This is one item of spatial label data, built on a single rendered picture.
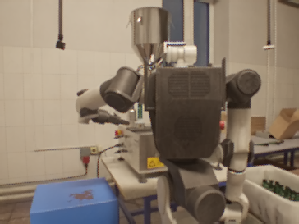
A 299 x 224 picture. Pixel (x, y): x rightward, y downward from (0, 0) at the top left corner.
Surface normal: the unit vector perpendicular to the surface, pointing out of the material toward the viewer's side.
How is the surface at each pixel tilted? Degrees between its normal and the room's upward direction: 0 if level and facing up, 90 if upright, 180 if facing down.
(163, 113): 104
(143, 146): 90
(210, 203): 89
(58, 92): 90
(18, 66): 90
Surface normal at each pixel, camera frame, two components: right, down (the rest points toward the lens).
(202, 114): -0.02, 0.30
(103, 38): 0.38, 0.06
